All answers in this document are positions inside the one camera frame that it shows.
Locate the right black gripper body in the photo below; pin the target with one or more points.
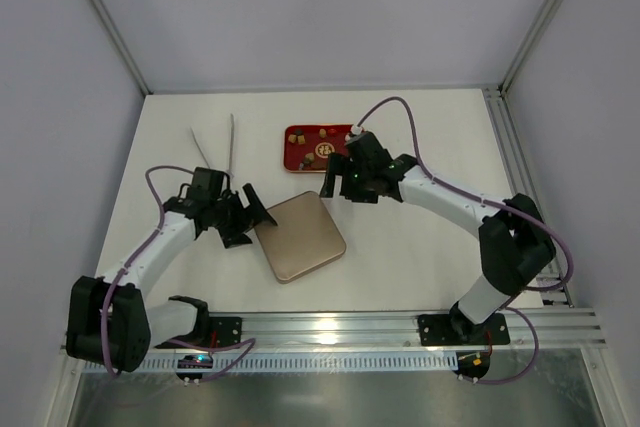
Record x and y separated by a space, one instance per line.
350 181

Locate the red rectangular tray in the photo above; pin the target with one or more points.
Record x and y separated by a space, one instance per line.
316 141

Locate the aluminium frame post left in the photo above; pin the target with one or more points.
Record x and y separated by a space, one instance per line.
118 42

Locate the aluminium frame post right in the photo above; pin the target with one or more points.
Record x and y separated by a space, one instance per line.
542 19

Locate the gold tin lid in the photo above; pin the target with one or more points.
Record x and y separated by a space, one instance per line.
304 239

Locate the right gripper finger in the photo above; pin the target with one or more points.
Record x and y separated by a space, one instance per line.
334 168
348 189

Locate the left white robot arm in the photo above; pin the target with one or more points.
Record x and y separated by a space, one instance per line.
109 322

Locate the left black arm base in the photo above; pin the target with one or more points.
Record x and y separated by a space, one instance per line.
209 331

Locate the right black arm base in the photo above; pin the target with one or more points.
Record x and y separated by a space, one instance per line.
444 330

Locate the aluminium frame post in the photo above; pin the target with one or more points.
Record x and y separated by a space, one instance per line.
118 42
542 19

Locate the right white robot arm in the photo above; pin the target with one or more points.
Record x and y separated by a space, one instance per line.
514 244

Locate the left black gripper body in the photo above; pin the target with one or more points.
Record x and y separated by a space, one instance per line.
235 220

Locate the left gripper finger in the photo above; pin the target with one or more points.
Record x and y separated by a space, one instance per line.
231 239
255 209

